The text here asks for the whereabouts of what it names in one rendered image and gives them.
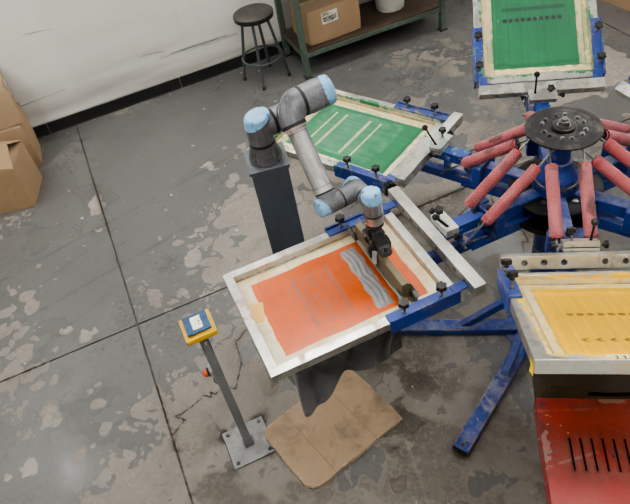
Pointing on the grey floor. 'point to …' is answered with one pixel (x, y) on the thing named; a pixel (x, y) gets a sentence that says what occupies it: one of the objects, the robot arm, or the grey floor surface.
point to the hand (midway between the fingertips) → (381, 261)
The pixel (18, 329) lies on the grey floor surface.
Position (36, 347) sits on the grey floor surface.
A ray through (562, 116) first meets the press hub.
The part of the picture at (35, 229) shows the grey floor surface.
